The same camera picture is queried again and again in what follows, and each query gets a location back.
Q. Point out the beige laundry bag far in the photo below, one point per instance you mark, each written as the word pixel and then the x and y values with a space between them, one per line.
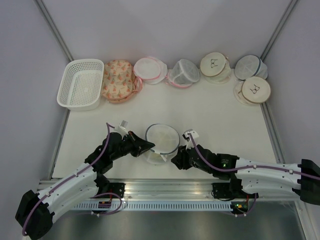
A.
pixel 215 68

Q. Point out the floral beige laundry bag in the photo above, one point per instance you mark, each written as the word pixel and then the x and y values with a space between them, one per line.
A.
pixel 120 83

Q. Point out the white mesh bag blue zipper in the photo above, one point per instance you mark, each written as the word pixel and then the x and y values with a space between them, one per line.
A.
pixel 166 140

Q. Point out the beige laundry bag near right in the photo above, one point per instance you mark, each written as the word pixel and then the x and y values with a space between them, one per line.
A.
pixel 252 91

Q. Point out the white plastic perforated basket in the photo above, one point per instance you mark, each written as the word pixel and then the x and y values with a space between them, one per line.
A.
pixel 81 84

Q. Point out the corner aluminium post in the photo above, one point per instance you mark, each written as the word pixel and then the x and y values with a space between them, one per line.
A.
pixel 279 28
pixel 54 29

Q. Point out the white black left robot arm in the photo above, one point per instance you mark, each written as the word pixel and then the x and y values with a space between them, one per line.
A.
pixel 38 211

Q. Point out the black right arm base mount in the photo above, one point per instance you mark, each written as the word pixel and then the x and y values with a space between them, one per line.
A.
pixel 225 192

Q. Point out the white mesh bag blue trim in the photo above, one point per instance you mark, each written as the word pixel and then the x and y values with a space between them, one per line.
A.
pixel 250 66

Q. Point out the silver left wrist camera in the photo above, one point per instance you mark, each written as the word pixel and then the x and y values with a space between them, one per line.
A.
pixel 122 128

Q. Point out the round white bag pink trim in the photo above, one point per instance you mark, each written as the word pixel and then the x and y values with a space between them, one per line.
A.
pixel 150 70

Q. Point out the right corner aluminium post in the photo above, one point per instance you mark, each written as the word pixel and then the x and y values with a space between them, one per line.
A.
pixel 279 28

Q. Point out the aluminium front rail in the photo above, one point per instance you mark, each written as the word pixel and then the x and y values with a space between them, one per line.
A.
pixel 199 189

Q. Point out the white slotted cable duct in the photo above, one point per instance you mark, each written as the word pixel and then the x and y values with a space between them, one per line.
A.
pixel 93 205

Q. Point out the white mesh bag pink trim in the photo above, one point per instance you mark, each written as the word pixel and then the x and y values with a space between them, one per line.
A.
pixel 183 75

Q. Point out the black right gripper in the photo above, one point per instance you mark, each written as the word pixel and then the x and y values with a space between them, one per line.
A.
pixel 180 159

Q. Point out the left corner aluminium post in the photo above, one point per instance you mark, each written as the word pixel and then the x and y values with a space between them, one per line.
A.
pixel 54 29

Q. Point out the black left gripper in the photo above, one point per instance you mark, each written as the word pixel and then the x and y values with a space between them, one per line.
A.
pixel 139 145

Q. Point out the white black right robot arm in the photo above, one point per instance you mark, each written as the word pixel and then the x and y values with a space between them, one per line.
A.
pixel 242 178

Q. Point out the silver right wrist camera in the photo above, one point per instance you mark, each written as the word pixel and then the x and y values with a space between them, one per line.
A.
pixel 190 136

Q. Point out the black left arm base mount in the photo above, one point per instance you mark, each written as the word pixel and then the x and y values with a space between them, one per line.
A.
pixel 112 191

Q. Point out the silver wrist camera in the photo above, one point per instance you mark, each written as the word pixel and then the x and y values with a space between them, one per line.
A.
pixel 190 136
pixel 122 128

